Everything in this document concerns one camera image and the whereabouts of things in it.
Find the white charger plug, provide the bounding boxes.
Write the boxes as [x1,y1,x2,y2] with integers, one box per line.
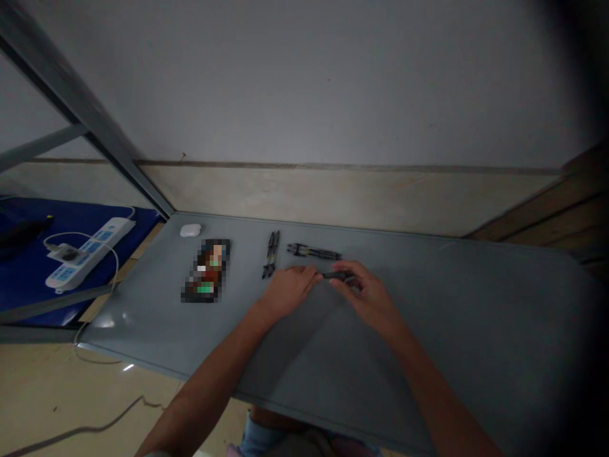
[44,242,81,263]

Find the black bag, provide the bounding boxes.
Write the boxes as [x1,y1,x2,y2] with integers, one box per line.
[0,215,54,261]

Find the grey metal frame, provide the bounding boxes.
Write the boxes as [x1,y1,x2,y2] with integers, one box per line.
[0,0,178,221]

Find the blue mat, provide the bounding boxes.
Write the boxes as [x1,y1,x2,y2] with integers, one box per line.
[0,194,166,330]

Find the black smartphone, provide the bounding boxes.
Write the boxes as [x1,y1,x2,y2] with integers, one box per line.
[180,237,233,305]

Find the white power strip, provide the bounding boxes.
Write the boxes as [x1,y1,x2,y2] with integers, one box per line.
[45,216,136,293]

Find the person's right hand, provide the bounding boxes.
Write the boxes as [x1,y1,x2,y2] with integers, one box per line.
[327,260,398,334]

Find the dark floor cable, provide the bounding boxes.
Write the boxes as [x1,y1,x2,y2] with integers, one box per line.
[0,394,165,457]

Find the brown wooden door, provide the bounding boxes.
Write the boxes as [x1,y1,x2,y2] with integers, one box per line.
[464,140,609,267]

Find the white cable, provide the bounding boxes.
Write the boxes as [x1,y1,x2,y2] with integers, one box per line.
[43,231,126,365]

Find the person's left hand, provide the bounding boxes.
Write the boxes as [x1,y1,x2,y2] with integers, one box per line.
[260,264,322,321]

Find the person's legs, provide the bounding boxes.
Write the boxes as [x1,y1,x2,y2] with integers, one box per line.
[226,407,383,457]

